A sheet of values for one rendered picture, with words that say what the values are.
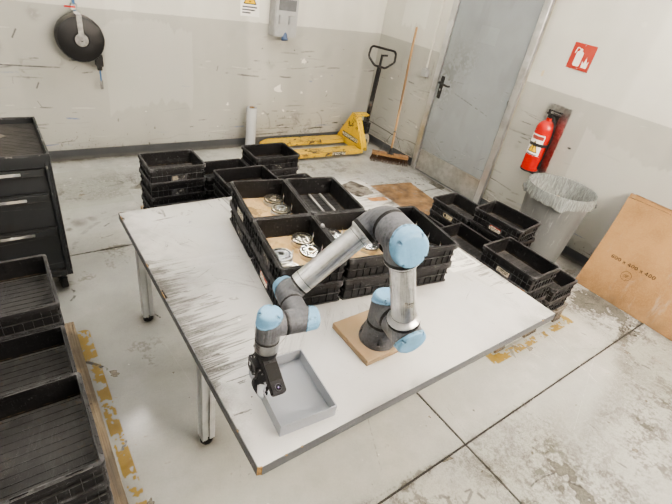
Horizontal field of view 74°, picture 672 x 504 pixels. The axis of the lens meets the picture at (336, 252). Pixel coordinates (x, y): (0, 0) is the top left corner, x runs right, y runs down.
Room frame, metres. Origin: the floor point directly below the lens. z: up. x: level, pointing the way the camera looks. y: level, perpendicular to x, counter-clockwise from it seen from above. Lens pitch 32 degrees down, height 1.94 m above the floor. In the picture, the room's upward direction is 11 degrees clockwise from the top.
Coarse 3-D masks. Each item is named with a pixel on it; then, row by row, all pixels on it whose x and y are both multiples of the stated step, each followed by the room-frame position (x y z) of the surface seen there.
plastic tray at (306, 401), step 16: (288, 352) 1.15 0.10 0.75; (288, 368) 1.11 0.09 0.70; (304, 368) 1.13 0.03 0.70; (288, 384) 1.04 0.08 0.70; (304, 384) 1.06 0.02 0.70; (320, 384) 1.04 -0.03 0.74; (272, 400) 0.96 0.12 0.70; (288, 400) 0.98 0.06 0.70; (304, 400) 0.99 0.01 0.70; (320, 400) 1.00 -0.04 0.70; (272, 416) 0.89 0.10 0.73; (288, 416) 0.92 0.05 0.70; (304, 416) 0.93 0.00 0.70; (320, 416) 0.92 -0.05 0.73; (288, 432) 0.86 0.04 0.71
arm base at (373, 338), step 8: (360, 328) 1.34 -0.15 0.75; (368, 328) 1.30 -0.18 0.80; (376, 328) 1.28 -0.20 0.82; (360, 336) 1.31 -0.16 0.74; (368, 336) 1.28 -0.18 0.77; (376, 336) 1.27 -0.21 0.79; (384, 336) 1.28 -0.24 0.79; (368, 344) 1.27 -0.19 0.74; (376, 344) 1.27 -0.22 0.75; (384, 344) 1.27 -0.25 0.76; (392, 344) 1.29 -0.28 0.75
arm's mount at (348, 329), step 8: (344, 320) 1.40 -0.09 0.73; (352, 320) 1.41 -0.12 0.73; (360, 320) 1.42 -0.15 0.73; (336, 328) 1.35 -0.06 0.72; (344, 328) 1.35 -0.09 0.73; (352, 328) 1.36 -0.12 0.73; (344, 336) 1.31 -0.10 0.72; (352, 336) 1.32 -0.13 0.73; (352, 344) 1.27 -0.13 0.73; (360, 344) 1.28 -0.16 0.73; (360, 352) 1.24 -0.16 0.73; (368, 352) 1.25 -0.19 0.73; (376, 352) 1.25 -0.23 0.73; (384, 352) 1.26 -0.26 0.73; (392, 352) 1.28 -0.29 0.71; (368, 360) 1.20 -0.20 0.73; (376, 360) 1.23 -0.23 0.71
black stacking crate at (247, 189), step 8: (240, 184) 2.09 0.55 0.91; (248, 184) 2.11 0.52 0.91; (256, 184) 2.13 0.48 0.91; (264, 184) 2.15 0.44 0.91; (272, 184) 2.18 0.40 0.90; (280, 184) 2.20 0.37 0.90; (232, 192) 2.06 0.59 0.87; (240, 192) 2.09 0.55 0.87; (248, 192) 2.11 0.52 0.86; (256, 192) 2.13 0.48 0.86; (264, 192) 2.16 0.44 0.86; (272, 192) 2.18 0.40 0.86; (280, 192) 2.20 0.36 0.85; (288, 192) 2.12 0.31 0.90; (232, 200) 2.03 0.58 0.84; (288, 200) 2.11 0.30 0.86; (296, 200) 2.02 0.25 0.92; (240, 208) 1.91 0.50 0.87; (296, 208) 2.01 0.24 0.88; (248, 224) 1.78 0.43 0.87; (248, 232) 1.78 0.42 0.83
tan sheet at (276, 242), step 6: (270, 240) 1.74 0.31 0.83; (276, 240) 1.75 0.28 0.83; (282, 240) 1.76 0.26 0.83; (288, 240) 1.77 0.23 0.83; (276, 246) 1.70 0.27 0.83; (282, 246) 1.71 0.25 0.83; (288, 246) 1.72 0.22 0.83; (294, 252) 1.68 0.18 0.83; (294, 258) 1.63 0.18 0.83; (300, 258) 1.64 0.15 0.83; (300, 264) 1.59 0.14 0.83
